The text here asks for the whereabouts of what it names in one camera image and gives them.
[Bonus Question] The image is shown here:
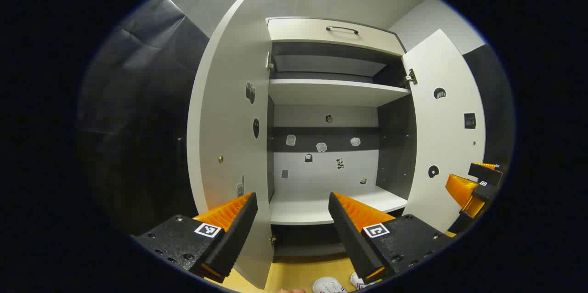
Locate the white cabinet door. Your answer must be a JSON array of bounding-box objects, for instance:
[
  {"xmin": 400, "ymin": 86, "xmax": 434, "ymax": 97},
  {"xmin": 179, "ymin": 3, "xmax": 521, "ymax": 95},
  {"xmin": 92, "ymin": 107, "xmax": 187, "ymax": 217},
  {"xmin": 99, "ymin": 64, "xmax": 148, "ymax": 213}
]
[
  {"xmin": 401, "ymin": 29, "xmax": 486, "ymax": 234},
  {"xmin": 186, "ymin": 0, "xmax": 275, "ymax": 290}
]

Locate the white shoe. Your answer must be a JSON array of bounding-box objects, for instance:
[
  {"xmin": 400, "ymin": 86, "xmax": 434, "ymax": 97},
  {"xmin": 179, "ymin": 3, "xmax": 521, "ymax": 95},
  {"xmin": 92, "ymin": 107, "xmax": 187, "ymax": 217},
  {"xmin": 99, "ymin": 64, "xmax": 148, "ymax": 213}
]
[
  {"xmin": 349, "ymin": 271, "xmax": 382, "ymax": 290},
  {"xmin": 312, "ymin": 277, "xmax": 347, "ymax": 293}
]

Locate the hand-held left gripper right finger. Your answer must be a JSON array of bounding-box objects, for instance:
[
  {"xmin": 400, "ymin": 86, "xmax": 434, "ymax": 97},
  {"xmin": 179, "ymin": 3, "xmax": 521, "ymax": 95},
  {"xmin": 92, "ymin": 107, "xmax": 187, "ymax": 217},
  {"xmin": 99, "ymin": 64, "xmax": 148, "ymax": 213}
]
[{"xmin": 328, "ymin": 191, "xmax": 453, "ymax": 284}]

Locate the black backdrop cloth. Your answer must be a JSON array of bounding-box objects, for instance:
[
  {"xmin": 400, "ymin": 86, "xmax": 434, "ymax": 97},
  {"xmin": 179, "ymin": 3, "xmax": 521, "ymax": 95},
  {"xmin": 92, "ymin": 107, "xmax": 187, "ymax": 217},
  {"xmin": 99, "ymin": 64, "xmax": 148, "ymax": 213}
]
[
  {"xmin": 462, "ymin": 44, "xmax": 515, "ymax": 169},
  {"xmin": 76, "ymin": 0, "xmax": 212, "ymax": 236}
]

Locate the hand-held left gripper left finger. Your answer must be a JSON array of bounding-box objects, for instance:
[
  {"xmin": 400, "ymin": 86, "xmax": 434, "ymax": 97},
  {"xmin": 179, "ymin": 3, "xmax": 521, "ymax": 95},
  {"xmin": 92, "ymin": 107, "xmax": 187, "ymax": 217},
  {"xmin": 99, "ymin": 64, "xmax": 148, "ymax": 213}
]
[{"xmin": 133, "ymin": 192, "xmax": 259, "ymax": 283}]

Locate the white cabinet shelf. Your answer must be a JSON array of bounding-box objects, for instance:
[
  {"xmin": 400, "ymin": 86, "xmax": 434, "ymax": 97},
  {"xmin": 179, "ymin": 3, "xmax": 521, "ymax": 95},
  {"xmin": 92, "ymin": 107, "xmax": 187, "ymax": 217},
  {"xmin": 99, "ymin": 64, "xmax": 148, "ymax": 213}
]
[{"xmin": 269, "ymin": 79, "xmax": 411, "ymax": 107}]

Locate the white shoe cabinet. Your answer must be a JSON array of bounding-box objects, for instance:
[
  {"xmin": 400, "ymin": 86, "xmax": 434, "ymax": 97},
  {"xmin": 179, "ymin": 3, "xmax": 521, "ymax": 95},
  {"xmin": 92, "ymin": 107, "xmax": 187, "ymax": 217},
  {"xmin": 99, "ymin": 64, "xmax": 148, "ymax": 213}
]
[{"xmin": 266, "ymin": 17, "xmax": 418, "ymax": 264}]

